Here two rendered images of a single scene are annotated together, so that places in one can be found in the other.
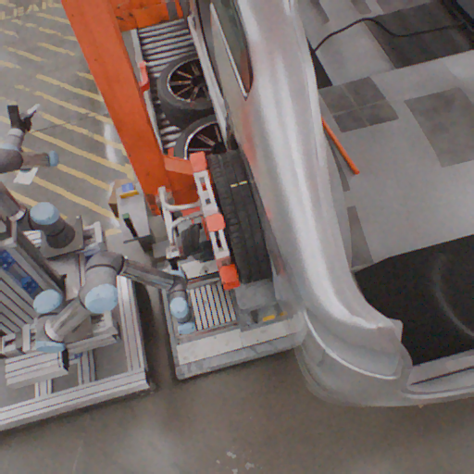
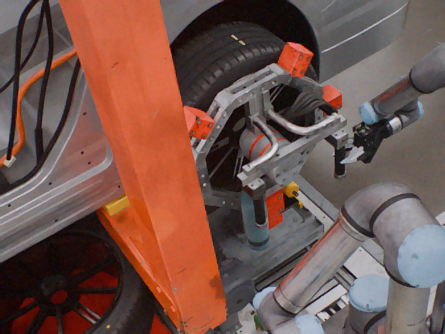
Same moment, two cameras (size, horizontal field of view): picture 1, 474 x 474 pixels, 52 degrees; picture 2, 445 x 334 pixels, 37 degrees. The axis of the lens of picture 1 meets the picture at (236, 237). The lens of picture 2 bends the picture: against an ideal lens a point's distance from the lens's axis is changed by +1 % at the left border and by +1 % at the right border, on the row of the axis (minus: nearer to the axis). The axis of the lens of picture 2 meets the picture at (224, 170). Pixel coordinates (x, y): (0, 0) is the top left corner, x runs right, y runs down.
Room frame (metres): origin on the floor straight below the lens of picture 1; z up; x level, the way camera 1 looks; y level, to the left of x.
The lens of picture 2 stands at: (2.20, 1.61, 2.50)
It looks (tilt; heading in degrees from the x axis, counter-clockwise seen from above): 46 degrees down; 248
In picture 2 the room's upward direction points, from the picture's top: 10 degrees counter-clockwise
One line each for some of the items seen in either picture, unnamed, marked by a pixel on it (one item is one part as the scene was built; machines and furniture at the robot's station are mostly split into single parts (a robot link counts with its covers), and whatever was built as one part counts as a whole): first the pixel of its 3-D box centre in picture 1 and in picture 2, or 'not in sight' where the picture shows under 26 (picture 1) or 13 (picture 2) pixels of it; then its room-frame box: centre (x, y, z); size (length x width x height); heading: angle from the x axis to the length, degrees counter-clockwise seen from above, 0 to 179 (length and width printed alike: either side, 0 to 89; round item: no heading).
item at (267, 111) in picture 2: (186, 225); (300, 107); (1.32, 0.21, 1.03); 0.19 x 0.18 x 0.11; 94
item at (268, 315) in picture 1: (258, 286); (254, 232); (1.41, -0.07, 0.13); 0.50 x 0.36 x 0.10; 4
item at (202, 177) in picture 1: (214, 224); (258, 141); (1.42, 0.10, 0.85); 0.54 x 0.07 x 0.54; 4
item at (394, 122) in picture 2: not in sight; (389, 125); (1.02, 0.31, 0.85); 0.08 x 0.05 x 0.08; 94
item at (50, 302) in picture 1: (51, 306); not in sight; (1.06, 0.85, 0.98); 0.13 x 0.12 x 0.14; 1
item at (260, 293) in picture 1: (255, 267); (245, 209); (1.44, -0.07, 0.32); 0.40 x 0.30 x 0.28; 4
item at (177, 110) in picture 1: (203, 91); not in sight; (2.98, 0.03, 0.39); 0.66 x 0.66 x 0.24
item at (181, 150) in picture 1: (224, 158); (63, 303); (2.26, -0.02, 0.39); 0.66 x 0.66 x 0.24
